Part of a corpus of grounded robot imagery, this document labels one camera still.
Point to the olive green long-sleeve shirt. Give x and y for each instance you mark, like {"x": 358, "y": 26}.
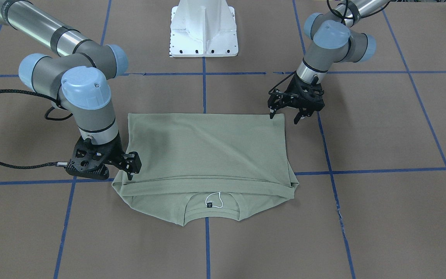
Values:
{"x": 185, "y": 157}

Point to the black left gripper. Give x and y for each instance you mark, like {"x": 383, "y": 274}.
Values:
{"x": 293, "y": 86}

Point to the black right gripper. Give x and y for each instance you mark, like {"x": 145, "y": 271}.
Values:
{"x": 116, "y": 154}

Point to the white string tag loop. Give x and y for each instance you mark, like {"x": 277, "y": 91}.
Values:
{"x": 214, "y": 200}

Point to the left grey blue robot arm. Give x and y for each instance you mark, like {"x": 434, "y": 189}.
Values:
{"x": 332, "y": 41}

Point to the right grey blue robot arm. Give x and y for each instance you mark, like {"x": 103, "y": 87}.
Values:
{"x": 76, "y": 81}

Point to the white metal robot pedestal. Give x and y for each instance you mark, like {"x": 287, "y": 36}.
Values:
{"x": 203, "y": 29}

